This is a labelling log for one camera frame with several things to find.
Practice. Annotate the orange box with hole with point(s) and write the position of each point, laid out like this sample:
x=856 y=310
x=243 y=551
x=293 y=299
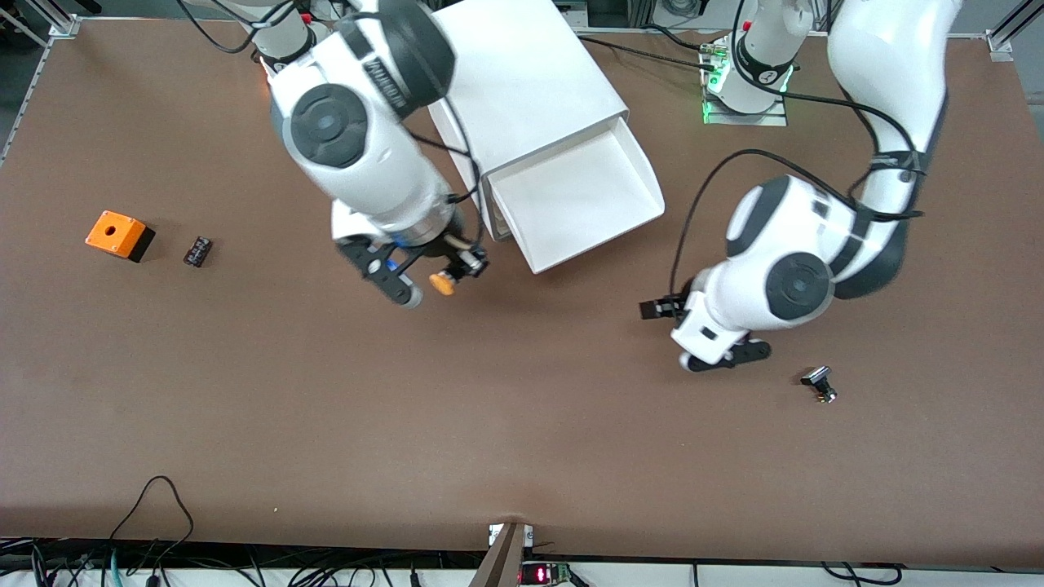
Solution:
x=118 y=232

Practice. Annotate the brown wedge post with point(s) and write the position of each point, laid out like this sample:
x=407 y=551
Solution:
x=502 y=562

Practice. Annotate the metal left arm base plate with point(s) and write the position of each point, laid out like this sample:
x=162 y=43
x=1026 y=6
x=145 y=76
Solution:
x=742 y=119

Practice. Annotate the white plastic drawer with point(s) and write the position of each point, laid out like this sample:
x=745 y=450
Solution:
x=571 y=196

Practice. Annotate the black square white-capped push button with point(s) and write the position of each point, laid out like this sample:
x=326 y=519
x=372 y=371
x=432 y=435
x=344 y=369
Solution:
x=818 y=381

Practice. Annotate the white drawer cabinet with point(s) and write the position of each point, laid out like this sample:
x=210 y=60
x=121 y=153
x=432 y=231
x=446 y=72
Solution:
x=522 y=73

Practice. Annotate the device with red display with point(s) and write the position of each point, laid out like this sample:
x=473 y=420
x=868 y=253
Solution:
x=542 y=574

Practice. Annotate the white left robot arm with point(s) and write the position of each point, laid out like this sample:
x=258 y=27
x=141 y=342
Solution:
x=889 y=65

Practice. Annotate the small black terminal block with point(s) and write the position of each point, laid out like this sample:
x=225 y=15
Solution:
x=198 y=251

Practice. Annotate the yellow mushroom push button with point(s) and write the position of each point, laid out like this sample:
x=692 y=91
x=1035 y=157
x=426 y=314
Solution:
x=444 y=284

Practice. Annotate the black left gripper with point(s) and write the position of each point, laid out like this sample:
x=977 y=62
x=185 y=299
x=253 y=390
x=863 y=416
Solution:
x=675 y=306

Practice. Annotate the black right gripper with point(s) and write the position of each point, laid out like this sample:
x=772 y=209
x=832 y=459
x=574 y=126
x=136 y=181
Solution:
x=451 y=242

